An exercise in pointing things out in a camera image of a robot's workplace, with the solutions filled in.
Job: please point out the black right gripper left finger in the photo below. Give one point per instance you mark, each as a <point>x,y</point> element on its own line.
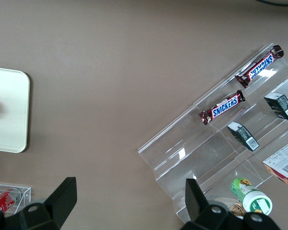
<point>60,198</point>

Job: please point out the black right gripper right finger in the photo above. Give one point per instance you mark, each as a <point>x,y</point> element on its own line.
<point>194,201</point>

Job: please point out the brown wicker basket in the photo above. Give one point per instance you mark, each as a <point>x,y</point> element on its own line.
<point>237,209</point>

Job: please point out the cream plastic tray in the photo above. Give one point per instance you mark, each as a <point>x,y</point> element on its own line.
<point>9,110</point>

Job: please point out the clear acrylic can box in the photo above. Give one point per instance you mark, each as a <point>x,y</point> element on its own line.
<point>26,196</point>

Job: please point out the clear acrylic tiered display stand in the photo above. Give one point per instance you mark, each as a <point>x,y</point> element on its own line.
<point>201,153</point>

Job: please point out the red Coca-Cola can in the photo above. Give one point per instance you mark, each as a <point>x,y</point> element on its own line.
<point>3,200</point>

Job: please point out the green white-capped bottle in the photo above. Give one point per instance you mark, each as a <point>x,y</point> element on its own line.
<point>253,197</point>

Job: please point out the small black carton box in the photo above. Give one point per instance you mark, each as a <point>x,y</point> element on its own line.
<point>243,136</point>
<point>280,106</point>

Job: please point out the white and red carton box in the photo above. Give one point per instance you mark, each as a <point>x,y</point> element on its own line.
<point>283,165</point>

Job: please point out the Snickers chocolate bar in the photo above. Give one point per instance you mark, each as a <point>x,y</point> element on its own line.
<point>224,107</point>
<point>260,66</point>

